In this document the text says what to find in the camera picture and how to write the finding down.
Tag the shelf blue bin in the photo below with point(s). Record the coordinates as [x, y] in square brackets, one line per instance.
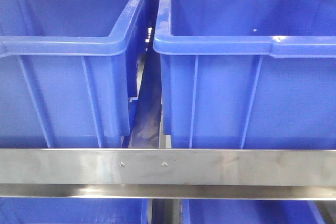
[249, 211]
[72, 210]

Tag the steel shelf front rail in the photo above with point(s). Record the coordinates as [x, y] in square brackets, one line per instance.
[168, 173]

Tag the blue bin front right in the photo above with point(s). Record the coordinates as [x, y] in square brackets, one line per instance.
[248, 74]

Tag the blue bin front left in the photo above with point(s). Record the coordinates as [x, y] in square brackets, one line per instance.
[68, 71]

